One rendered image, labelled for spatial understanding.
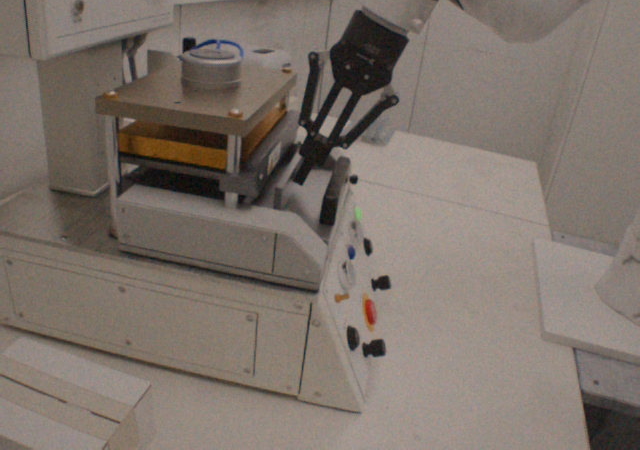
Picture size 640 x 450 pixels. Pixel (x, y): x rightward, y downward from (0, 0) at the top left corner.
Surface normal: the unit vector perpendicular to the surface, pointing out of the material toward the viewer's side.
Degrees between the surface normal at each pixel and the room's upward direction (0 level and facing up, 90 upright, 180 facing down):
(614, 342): 0
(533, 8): 102
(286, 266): 90
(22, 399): 1
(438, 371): 0
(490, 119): 90
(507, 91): 90
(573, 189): 90
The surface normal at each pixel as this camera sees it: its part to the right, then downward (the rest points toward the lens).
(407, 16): 0.21, 0.60
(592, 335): 0.12, -0.88
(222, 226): -0.16, 0.43
